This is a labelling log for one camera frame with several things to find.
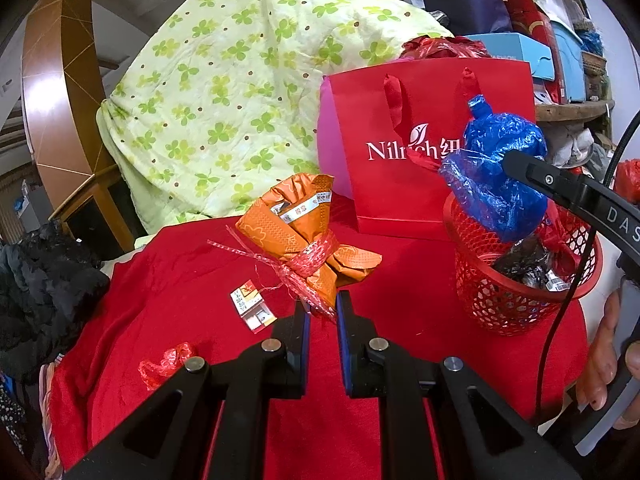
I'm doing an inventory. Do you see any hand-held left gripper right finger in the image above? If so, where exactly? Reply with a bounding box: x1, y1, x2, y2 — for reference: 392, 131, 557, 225
336, 290, 586, 480

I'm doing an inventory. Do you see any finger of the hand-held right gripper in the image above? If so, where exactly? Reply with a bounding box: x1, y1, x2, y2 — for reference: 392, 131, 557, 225
501, 151, 602, 212

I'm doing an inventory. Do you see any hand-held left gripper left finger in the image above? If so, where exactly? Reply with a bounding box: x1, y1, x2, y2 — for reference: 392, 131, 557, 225
65, 301, 312, 480

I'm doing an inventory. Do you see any blue plastic bag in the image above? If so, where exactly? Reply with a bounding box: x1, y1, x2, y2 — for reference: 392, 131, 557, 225
439, 94, 548, 243

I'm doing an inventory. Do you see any black plastic bag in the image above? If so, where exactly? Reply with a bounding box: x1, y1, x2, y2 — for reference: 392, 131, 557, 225
492, 237, 556, 288

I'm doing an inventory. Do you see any orange packet with red string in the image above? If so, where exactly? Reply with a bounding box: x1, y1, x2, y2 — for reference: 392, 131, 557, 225
207, 172, 383, 323

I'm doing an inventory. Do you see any red mesh basket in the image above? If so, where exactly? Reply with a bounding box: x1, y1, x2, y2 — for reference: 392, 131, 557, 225
442, 187, 603, 336

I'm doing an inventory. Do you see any person's right hand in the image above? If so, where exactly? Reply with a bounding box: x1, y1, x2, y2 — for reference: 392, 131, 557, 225
574, 290, 640, 431

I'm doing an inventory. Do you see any grey cloth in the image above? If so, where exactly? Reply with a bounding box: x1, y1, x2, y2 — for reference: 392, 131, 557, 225
542, 122, 608, 171

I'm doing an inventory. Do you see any small white orange carton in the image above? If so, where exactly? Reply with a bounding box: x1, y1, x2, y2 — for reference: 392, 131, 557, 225
230, 282, 278, 333

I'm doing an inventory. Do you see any wooden shelf board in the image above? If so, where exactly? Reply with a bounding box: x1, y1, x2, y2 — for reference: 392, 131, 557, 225
535, 100, 616, 122

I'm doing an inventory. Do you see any blue cardboard box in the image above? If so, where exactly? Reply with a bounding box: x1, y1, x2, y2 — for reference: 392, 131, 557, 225
462, 32, 556, 81

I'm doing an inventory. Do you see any small red plastic bag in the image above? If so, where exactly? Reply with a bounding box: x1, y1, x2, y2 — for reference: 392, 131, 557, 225
139, 342, 196, 391

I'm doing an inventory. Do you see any red fleece blanket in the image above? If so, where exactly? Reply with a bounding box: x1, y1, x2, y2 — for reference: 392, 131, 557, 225
50, 192, 591, 480

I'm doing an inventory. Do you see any red paper gift bag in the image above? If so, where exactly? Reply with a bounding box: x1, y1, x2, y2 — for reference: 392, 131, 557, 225
322, 57, 538, 241

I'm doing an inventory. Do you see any red cardboard box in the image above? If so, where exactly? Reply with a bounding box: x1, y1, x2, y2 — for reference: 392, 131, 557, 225
497, 0, 566, 106

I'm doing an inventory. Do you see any large red plastic bag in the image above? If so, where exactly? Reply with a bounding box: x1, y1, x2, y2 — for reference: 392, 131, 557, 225
400, 35, 493, 63

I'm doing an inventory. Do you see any pink bag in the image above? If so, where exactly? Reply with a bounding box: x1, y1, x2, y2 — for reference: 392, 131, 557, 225
317, 77, 358, 201

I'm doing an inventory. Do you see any black puffer jacket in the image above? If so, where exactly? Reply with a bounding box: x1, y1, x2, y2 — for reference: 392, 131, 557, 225
0, 222, 111, 386

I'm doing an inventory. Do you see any folded multicolour cloth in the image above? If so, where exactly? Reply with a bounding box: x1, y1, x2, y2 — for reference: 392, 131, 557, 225
37, 352, 63, 478

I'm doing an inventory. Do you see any green clover print quilt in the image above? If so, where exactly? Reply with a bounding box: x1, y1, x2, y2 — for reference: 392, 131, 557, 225
95, 0, 453, 238

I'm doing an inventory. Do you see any black white floral garment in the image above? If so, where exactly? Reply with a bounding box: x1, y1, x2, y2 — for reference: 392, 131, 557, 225
0, 370, 28, 456

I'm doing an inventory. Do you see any wooden pillar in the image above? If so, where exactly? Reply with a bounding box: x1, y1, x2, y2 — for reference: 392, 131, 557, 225
22, 0, 141, 256

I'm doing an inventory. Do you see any black cable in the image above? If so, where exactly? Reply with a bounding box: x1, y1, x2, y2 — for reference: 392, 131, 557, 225
532, 110, 640, 423

